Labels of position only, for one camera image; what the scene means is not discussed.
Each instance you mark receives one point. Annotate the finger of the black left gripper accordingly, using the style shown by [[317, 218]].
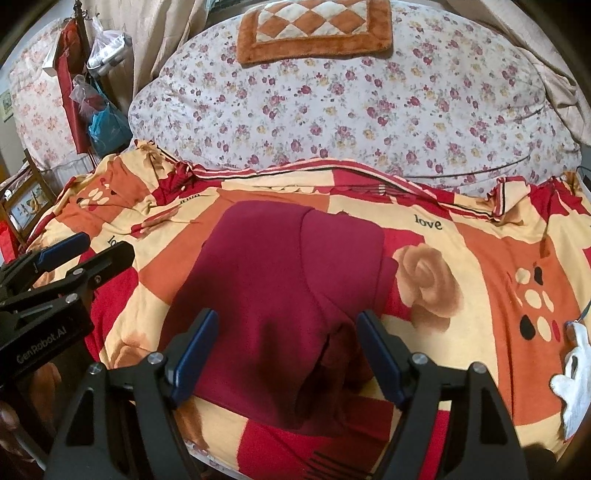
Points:
[[20, 274], [83, 278]]

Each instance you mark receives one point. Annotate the beige curtain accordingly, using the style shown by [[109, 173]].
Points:
[[157, 29]]

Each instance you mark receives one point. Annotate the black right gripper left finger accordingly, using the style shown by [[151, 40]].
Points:
[[120, 422]]

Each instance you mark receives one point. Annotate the red orange cream patterned blanket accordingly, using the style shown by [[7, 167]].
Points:
[[494, 280]]

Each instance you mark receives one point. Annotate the brown checkered cushion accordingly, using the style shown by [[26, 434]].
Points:
[[309, 29]]

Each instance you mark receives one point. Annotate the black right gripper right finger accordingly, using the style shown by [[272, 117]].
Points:
[[480, 442]]

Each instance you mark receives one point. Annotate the white cartoon glove plush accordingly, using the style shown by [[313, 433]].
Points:
[[573, 385]]

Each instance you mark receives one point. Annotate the pink floral fabric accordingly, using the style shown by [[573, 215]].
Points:
[[40, 117]]

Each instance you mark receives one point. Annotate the blue plastic bag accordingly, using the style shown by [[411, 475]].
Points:
[[108, 131]]

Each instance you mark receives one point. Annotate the red hanging cloth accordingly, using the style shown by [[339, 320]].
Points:
[[69, 62]]

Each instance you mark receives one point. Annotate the white floral quilt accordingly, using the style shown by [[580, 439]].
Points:
[[472, 90]]

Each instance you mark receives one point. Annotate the dark red knit garment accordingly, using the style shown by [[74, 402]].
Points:
[[287, 282]]

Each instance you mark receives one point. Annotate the wooden framed picture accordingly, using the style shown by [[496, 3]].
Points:
[[25, 197]]

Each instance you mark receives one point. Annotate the white plastic bag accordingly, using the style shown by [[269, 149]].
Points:
[[109, 48]]

